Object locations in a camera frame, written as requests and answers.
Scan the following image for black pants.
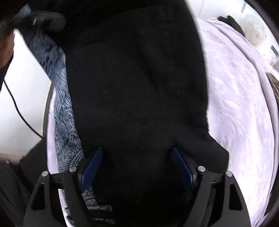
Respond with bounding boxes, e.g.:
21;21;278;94
18;0;230;227

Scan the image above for person left hand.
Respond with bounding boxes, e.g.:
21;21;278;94
0;30;15;69

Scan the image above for blue speckled patterned sheet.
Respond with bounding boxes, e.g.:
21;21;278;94
16;4;114;227

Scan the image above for lavender plush blanket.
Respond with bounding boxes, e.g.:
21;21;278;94
45;17;279;227

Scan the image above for brown knitted garment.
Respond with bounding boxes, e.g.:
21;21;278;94
266;73;279;105

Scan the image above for white floral bag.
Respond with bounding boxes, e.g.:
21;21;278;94
243;22;268;47

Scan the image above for small black garment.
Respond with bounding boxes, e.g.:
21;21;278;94
217;15;245;37

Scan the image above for black cable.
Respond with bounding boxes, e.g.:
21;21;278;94
3;78;44;139

